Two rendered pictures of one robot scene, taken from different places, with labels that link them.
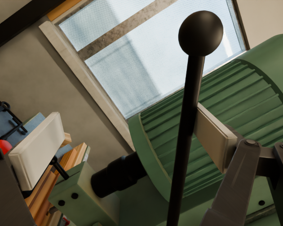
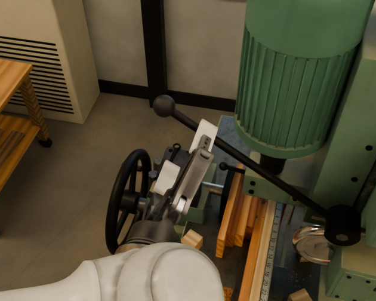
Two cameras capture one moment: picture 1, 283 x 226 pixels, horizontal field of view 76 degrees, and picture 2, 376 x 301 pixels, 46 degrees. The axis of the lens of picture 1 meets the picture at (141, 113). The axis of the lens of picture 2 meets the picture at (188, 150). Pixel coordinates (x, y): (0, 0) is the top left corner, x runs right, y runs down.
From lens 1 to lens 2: 0.64 m
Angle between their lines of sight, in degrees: 52
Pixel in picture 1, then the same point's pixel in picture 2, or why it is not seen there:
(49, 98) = not seen: hidden behind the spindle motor
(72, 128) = not seen: hidden behind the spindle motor
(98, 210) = not seen: hidden behind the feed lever
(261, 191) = (370, 103)
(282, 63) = (252, 18)
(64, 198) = (249, 187)
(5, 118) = (182, 155)
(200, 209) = (335, 147)
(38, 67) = (214, 25)
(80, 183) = (247, 173)
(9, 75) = (200, 62)
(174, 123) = (243, 105)
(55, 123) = (166, 166)
